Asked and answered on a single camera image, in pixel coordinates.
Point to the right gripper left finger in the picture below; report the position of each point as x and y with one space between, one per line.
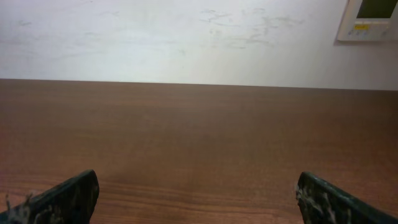
73 202

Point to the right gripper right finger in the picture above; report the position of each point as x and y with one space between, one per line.
321 202

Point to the white wall control panel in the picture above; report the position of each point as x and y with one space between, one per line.
368 21

